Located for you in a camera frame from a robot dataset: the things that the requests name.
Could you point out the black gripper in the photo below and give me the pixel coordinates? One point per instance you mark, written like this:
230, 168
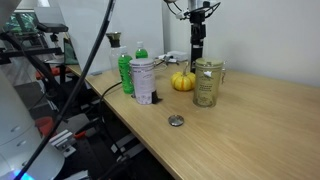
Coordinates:
197, 16

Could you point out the black thermos bottle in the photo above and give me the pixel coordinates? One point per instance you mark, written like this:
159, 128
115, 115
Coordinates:
196, 60

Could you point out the red round object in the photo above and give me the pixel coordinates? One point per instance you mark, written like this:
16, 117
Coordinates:
45, 125

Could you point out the white power strip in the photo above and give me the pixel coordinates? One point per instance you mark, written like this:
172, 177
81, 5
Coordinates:
176, 55

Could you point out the small yellow orange pumpkin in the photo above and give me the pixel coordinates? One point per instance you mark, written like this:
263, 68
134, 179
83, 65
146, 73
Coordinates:
181, 82

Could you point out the olive green tin canister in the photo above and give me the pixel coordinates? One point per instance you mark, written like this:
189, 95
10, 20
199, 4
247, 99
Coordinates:
206, 90

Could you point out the green bottle with white cap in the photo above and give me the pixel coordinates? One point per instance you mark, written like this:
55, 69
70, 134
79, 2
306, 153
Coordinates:
126, 76
141, 53

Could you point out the white tin canister with latch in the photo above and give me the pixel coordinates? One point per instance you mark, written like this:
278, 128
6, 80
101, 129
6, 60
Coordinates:
142, 83

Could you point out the glass carafe with steel lid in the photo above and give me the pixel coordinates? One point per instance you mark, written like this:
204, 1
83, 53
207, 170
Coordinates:
114, 40

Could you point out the small round metal disc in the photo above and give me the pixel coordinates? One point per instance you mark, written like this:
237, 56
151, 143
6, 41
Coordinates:
176, 120

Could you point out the green bag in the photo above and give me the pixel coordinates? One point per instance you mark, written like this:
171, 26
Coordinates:
70, 53

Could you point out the computer monitor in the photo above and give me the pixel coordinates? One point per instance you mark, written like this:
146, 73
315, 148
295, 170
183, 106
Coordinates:
20, 23

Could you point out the black camera on stand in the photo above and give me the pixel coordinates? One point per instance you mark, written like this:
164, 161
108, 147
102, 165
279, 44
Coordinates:
51, 27

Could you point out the black metal cart frame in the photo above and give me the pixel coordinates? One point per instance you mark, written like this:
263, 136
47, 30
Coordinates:
50, 83

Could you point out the silver aluminium bracket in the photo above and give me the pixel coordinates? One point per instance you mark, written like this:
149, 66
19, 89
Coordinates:
61, 141

